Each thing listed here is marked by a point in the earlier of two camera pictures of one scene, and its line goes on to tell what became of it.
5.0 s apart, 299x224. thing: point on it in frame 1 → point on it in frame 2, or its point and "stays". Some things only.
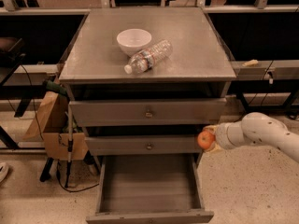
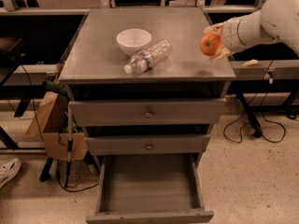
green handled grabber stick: [61, 89] stays
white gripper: [221, 135] → [231, 35]
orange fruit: [205, 139] → [209, 43]
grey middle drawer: [143, 146] stays
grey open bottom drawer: [154, 189] stays
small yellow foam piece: [251, 63] stays
